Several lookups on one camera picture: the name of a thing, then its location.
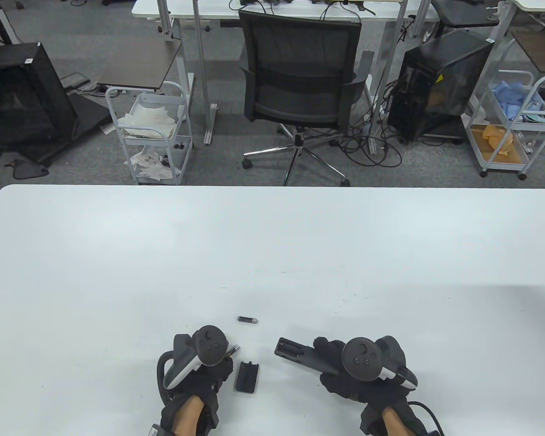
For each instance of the scattered printed paper sheets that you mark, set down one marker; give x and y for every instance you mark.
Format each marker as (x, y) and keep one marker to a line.
(152, 170)

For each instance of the white office desk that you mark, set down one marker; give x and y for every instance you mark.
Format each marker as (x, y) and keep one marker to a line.
(186, 9)

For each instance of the black remote control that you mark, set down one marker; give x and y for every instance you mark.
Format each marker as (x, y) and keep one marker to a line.
(295, 350)

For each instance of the black floor base plate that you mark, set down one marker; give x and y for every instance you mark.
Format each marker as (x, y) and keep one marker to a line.
(88, 113)

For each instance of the person's right hand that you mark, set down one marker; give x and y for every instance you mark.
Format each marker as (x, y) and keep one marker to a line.
(340, 386)

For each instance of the black mesh office chair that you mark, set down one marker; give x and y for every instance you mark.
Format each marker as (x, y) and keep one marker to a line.
(299, 68)

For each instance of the blue cloth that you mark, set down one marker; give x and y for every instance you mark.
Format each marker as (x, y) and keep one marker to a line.
(513, 102)

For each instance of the white cart with cloths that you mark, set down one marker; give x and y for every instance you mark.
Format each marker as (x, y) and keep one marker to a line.
(478, 150)

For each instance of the black flat floor piece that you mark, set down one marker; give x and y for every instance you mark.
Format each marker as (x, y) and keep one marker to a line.
(25, 170)

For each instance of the black wrist camera unit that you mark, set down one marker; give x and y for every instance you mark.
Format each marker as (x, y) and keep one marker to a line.
(370, 422)
(155, 430)

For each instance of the black small table top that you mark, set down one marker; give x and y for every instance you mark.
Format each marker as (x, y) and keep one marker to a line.
(463, 13)

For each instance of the black battery cover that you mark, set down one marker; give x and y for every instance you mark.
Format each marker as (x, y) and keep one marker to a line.
(247, 378)

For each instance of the orange cloth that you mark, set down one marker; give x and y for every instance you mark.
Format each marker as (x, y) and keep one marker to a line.
(497, 136)

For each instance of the person's right forearm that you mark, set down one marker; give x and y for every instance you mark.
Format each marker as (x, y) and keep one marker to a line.
(395, 422)

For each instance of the black computer tower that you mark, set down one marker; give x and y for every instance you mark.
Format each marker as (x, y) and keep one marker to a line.
(449, 77)

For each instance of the white cart with papers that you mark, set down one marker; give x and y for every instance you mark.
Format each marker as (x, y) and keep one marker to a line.
(185, 152)

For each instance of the small black battery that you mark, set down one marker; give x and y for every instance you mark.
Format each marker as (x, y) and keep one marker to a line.
(233, 350)
(247, 319)

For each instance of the person's left forearm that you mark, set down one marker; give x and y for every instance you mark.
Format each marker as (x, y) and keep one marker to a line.
(188, 415)

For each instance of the silver aluminium post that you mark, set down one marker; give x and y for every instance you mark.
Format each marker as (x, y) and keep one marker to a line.
(388, 68)
(204, 81)

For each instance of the person's left hand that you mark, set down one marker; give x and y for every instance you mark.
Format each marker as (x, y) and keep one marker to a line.
(213, 377)

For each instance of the black right wrist camera unit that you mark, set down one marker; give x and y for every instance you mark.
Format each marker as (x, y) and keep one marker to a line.
(370, 422)

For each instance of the black and white controller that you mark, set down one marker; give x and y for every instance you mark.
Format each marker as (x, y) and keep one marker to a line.
(361, 359)
(211, 345)

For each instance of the black left wrist camera unit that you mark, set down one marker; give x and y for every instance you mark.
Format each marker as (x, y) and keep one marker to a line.
(155, 430)

